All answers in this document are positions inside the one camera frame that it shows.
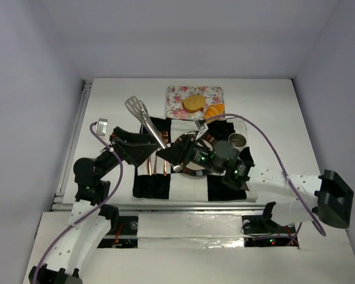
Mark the orange croissant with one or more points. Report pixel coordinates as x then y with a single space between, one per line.
212 111

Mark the brown bread slice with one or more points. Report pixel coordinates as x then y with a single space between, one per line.
194 103

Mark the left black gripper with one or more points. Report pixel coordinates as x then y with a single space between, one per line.
118 145

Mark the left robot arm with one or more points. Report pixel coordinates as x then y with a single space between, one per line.
91 218

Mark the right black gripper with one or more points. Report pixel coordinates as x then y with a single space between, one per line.
188 154

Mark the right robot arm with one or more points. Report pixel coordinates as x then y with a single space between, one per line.
326 196

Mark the copper knife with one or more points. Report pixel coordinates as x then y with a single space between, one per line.
149 167

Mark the copper fork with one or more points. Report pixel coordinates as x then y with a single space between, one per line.
166 140

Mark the copper spoon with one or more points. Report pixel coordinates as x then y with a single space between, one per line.
156 158

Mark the aluminium rail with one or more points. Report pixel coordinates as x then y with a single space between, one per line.
186 208

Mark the metal cup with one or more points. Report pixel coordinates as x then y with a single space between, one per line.
238 141

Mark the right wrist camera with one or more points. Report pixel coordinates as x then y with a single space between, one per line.
202 128

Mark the striped rim dinner plate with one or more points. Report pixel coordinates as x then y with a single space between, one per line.
194 156

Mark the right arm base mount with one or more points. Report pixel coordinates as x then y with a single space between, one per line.
261 231

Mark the metal serving tongs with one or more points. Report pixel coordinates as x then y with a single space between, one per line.
137 108

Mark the floral rectangular tray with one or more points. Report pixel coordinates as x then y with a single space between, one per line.
176 94

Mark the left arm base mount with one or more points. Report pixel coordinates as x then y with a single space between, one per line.
124 237

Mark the black white checkered cloth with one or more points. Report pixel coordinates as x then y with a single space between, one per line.
180 187

